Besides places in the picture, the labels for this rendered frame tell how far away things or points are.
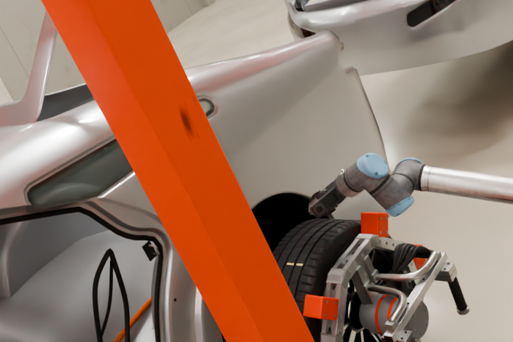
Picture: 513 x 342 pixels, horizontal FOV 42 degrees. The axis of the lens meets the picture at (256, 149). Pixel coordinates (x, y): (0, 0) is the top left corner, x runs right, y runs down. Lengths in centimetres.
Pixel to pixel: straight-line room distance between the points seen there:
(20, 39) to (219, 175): 1127
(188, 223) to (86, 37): 50
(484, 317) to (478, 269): 40
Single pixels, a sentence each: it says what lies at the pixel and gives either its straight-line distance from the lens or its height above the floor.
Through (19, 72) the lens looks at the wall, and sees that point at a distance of 1265.
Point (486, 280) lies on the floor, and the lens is 390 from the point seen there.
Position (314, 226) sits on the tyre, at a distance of 250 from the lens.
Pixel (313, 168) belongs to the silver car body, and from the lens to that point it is 275.
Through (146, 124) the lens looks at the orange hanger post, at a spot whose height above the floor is 198.
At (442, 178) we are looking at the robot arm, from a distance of 223.
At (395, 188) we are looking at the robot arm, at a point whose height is 135.
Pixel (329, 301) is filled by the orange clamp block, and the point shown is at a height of 109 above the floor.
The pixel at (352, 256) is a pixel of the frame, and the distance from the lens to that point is 235.
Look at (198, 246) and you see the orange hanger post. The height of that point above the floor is 163.
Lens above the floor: 238
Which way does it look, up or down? 21 degrees down
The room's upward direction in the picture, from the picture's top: 25 degrees counter-clockwise
